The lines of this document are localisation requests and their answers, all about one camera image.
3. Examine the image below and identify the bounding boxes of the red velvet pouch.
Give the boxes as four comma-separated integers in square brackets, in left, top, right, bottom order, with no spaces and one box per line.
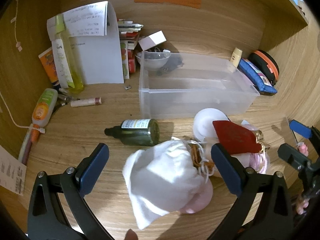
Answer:
[213,120,262,155]

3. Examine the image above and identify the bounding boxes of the pink round compact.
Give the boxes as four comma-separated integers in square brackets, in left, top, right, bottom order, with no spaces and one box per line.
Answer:
[179,180,213,214]

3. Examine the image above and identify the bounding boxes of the white round lidded container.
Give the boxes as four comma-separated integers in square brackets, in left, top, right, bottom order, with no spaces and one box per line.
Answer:
[193,108,229,141]

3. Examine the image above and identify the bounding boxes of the white drawstring pouch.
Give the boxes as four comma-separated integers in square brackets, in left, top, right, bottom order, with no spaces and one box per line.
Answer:
[123,139,209,230]

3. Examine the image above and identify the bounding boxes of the dark green glass bottle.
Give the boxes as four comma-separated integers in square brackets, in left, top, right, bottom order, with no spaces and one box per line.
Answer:
[104,119,160,146]

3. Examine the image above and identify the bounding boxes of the person's right hand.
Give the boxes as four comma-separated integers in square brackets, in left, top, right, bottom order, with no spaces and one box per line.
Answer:
[296,142,309,215]

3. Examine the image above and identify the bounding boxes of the printed receipt paper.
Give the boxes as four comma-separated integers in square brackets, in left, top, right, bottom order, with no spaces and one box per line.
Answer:
[0,146,27,196]

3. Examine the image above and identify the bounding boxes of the blue patchwork pouch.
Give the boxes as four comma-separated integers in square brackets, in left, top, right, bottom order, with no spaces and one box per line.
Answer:
[238,59,277,95]

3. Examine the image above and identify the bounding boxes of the black orange round case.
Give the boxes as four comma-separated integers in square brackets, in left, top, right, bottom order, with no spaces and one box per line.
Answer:
[248,49,279,86]

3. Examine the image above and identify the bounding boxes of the orange white pen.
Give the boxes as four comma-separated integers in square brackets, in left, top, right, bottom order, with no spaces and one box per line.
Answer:
[18,124,40,165]

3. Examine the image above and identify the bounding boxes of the cream lotion bottle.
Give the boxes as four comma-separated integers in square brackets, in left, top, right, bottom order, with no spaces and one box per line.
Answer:
[230,48,242,68]

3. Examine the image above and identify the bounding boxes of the orange-green cream tube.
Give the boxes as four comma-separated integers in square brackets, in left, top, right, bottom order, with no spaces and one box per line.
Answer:
[31,88,58,128]

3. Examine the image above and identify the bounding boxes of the pink lip balm stick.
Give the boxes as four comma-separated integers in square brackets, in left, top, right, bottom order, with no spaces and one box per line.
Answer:
[70,98,102,107]

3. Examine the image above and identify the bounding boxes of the clear plastic storage bin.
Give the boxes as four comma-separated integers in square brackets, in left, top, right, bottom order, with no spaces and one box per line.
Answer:
[139,52,260,119]

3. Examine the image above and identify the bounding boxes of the small metal clip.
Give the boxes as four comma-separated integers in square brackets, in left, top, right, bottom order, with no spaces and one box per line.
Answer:
[124,85,132,90]

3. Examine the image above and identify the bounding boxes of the yellow-green spray bottle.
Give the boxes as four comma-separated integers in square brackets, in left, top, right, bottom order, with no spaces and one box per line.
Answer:
[52,14,84,94]

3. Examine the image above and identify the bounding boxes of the orange snack packet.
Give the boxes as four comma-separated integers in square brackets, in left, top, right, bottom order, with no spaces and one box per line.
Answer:
[38,47,60,87]

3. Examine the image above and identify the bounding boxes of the clear glass bowl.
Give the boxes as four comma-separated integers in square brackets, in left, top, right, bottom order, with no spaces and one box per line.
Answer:
[136,50,171,70]

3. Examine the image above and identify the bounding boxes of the small white cardboard box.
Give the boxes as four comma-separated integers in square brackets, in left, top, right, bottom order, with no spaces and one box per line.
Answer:
[138,31,167,51]

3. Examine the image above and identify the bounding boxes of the folded white paper sheet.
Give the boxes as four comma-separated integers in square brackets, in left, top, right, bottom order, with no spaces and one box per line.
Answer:
[61,1,124,85]

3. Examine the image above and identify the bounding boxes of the stack of booklets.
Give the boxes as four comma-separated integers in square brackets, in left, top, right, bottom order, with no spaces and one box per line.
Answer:
[117,19,144,80]

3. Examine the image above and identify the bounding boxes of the white string with tag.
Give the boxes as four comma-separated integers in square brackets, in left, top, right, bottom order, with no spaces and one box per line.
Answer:
[0,90,46,134]

